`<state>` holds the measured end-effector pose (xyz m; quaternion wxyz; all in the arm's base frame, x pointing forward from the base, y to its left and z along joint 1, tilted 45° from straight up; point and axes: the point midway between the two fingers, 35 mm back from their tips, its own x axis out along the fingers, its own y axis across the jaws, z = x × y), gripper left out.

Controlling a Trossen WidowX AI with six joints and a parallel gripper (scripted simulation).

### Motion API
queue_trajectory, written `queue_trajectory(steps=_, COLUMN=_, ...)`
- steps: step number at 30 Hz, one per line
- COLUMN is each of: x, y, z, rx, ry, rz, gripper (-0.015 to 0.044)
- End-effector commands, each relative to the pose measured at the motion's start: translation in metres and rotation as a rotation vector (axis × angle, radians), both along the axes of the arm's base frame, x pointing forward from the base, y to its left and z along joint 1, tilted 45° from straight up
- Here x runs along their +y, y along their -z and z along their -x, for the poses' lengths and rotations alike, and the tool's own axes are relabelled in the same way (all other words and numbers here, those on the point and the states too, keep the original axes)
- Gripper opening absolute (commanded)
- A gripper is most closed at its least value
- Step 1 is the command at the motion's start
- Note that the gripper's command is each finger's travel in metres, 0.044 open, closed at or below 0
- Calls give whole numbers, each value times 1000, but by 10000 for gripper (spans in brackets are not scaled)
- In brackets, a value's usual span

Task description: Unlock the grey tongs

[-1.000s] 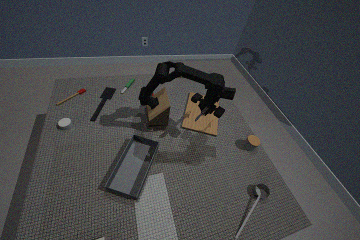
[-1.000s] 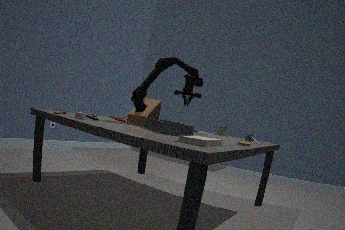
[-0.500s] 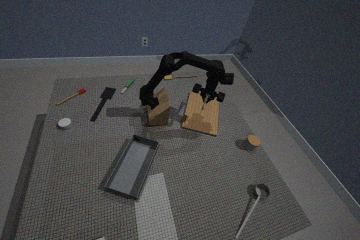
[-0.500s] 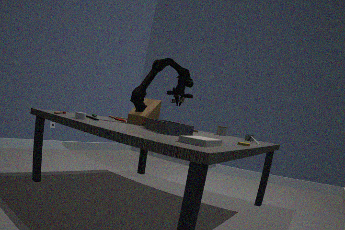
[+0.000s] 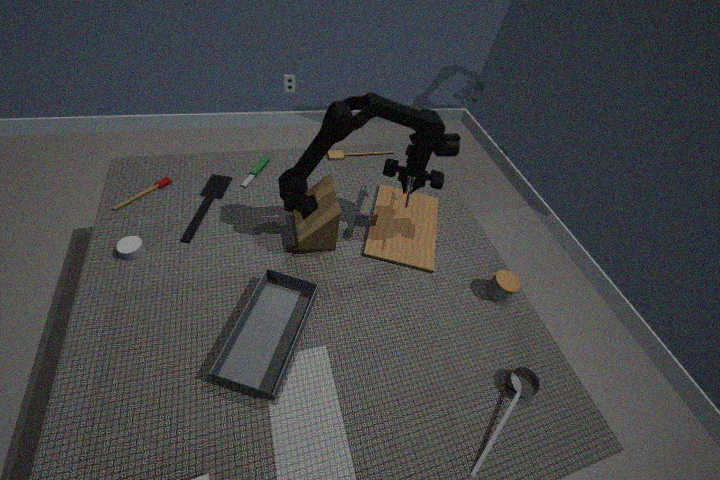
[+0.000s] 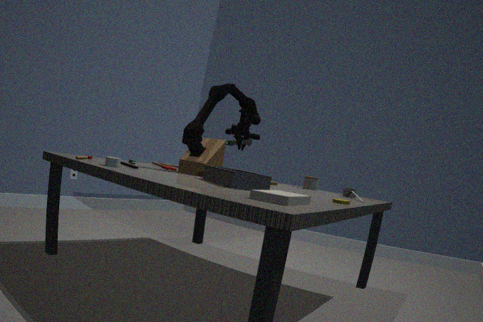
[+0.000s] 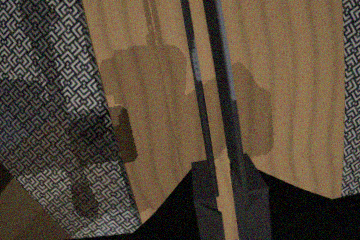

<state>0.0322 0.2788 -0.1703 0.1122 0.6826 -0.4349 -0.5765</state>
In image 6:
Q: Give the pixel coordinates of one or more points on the grey rectangular tin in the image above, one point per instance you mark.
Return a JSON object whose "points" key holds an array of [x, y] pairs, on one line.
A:
{"points": [[236, 179]]}

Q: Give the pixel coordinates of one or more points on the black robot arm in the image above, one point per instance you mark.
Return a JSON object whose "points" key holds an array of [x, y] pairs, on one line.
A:
{"points": [[192, 136]]}

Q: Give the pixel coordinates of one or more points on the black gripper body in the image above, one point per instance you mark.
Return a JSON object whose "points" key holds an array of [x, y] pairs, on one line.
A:
{"points": [[243, 131]]}

